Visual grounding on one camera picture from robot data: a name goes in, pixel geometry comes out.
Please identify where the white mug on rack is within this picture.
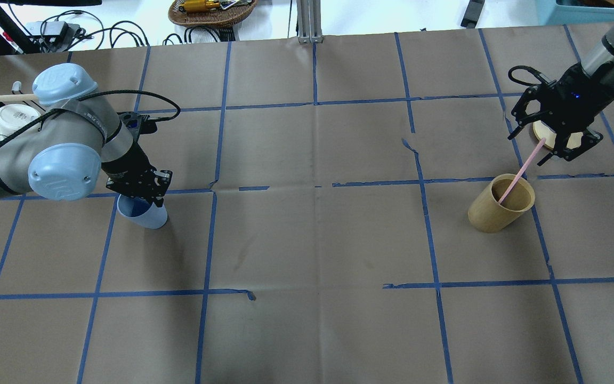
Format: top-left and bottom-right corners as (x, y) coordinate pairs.
(0, 104), (41, 141)

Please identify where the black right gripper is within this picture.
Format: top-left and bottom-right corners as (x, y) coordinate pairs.
(507, 63), (614, 166)

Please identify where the aluminium frame post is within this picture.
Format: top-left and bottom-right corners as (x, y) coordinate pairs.
(296, 0), (324, 44)

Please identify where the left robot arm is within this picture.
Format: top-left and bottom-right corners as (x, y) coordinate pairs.
(0, 63), (173, 229)

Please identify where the teal storage bin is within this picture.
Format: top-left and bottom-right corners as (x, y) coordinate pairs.
(535, 1), (614, 25)

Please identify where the pink chopstick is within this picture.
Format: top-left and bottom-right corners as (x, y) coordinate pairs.
(498, 138), (546, 206)

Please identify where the black cable bundle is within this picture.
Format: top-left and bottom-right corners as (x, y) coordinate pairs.
(0, 8), (222, 51)

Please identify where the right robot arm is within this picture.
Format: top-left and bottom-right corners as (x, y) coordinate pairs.
(509, 26), (614, 165)

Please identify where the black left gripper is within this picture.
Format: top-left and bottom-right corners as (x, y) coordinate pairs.
(106, 161), (173, 207)

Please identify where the wooden mug stand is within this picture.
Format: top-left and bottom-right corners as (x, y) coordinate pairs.
(532, 121), (583, 151)

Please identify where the light blue plastic cup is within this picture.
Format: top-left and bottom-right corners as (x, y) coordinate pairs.
(117, 195), (168, 229)

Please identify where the bamboo cylinder holder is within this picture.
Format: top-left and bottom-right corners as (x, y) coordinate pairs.
(467, 173), (536, 233)

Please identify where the wicker basket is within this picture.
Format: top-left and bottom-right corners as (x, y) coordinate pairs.
(168, 1), (257, 27)

